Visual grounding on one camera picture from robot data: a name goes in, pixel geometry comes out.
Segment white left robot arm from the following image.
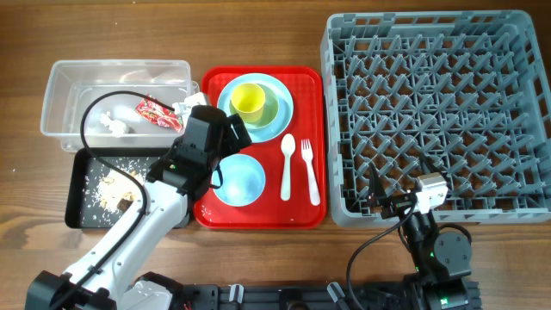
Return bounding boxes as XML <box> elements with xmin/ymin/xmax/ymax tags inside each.
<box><xmin>25</xmin><ymin>105</ymin><xmax>251</xmax><ymax>309</ymax></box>

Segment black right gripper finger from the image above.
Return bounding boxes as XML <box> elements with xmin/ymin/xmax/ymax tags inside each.
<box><xmin>419</xmin><ymin>154</ymin><xmax>439</xmax><ymax>175</ymax></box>
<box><xmin>368</xmin><ymin>163</ymin><xmax>387</xmax><ymax>206</ymax></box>

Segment black waste tray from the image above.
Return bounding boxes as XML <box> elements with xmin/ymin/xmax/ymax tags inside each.
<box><xmin>65</xmin><ymin>148</ymin><xmax>167</xmax><ymax>229</ymax></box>

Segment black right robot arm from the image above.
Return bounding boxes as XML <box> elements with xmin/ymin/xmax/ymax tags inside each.
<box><xmin>368</xmin><ymin>155</ymin><xmax>476</xmax><ymax>309</ymax></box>

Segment pink plastic fork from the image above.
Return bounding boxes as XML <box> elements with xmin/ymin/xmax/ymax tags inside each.
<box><xmin>300</xmin><ymin>139</ymin><xmax>320</xmax><ymax>206</ymax></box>

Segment crumpled white tissue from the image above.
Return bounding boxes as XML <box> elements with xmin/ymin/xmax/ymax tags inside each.
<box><xmin>100</xmin><ymin>112</ymin><xmax>130</xmax><ymax>138</ymax></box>

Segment white plastic spoon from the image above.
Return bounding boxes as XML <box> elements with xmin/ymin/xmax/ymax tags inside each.
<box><xmin>281</xmin><ymin>133</ymin><xmax>295</xmax><ymax>201</ymax></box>

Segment red snack wrapper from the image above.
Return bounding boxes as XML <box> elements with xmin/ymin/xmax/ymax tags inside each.
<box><xmin>135</xmin><ymin>99</ymin><xmax>184</xmax><ymax>133</ymax></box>

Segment grey-blue dishwasher rack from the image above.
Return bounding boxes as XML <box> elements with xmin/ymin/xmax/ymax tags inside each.
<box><xmin>320</xmin><ymin>10</ymin><xmax>550</xmax><ymax>227</ymax></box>

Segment rice and food scraps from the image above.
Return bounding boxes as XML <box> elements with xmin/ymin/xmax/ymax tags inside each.
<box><xmin>82</xmin><ymin>158</ymin><xmax>145</xmax><ymax>218</ymax></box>

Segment light blue plate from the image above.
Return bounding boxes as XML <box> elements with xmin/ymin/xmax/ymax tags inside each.
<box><xmin>217</xmin><ymin>73</ymin><xmax>294</xmax><ymax>143</ymax></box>

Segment red plastic tray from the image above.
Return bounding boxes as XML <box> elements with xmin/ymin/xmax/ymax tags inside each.
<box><xmin>194</xmin><ymin>65</ymin><xmax>327</xmax><ymax>229</ymax></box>

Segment light blue small bowl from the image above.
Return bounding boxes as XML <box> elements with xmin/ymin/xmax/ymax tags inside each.
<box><xmin>211</xmin><ymin>154</ymin><xmax>266</xmax><ymax>207</ymax></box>

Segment clear plastic bin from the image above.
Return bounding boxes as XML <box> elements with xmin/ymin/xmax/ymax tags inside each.
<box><xmin>40</xmin><ymin>59</ymin><xmax>200</xmax><ymax>152</ymax></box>

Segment yellow plastic cup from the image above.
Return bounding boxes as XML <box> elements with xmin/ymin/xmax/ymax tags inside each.
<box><xmin>231</xmin><ymin>83</ymin><xmax>266</xmax><ymax>123</ymax></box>

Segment light green bowl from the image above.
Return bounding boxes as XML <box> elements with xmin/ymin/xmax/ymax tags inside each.
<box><xmin>230</xmin><ymin>84</ymin><xmax>279</xmax><ymax>129</ymax></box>

